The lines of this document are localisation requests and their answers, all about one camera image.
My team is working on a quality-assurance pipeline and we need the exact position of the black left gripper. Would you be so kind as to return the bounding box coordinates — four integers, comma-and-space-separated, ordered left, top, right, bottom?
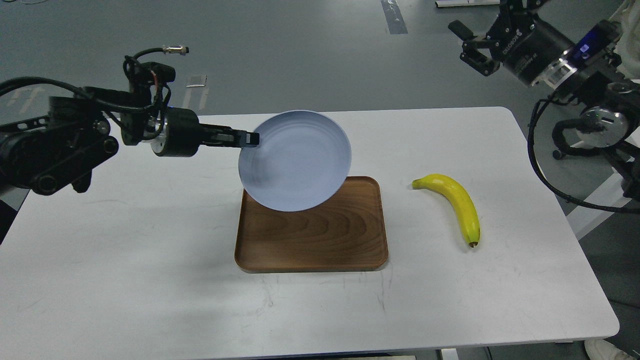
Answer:
151, 107, 260, 158

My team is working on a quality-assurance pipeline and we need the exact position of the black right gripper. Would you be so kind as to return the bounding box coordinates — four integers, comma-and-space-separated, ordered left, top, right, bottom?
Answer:
448, 0, 575, 86

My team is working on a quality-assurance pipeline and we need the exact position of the light blue plate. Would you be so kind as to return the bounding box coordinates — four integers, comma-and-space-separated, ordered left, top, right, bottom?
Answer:
238, 110, 352, 212

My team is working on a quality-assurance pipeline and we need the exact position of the yellow banana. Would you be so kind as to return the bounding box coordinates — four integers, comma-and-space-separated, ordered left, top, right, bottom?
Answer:
411, 173, 482, 249

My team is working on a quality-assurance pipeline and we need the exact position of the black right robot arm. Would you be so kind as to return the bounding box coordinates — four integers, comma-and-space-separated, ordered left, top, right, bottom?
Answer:
448, 0, 639, 200

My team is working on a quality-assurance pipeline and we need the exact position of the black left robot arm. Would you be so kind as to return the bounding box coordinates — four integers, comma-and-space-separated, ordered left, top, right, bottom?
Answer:
0, 46, 260, 196

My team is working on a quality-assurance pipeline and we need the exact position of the white ribbed object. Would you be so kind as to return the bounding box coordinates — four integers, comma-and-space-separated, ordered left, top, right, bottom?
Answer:
608, 0, 640, 80

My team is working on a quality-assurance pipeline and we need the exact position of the brown wooden tray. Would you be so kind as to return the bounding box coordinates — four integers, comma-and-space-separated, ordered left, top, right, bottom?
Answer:
234, 176, 389, 273

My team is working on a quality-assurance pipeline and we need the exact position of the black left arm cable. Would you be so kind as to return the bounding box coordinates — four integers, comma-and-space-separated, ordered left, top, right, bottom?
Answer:
0, 46, 190, 116

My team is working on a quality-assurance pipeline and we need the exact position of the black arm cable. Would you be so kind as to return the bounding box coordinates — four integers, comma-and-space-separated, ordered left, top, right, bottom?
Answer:
527, 97, 640, 215
0, 46, 190, 116

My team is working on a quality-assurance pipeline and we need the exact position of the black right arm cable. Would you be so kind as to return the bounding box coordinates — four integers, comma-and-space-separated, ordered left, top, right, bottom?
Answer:
527, 97, 640, 215

